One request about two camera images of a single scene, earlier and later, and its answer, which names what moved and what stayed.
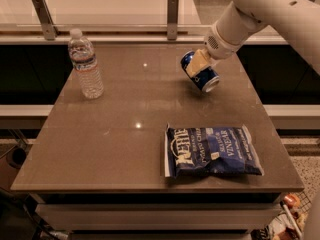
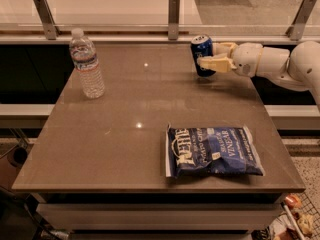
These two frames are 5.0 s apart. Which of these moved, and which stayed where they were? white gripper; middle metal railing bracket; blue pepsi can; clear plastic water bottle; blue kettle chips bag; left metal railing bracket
Moved: white gripper; blue pepsi can
Stayed: middle metal railing bracket; clear plastic water bottle; blue kettle chips bag; left metal railing bracket
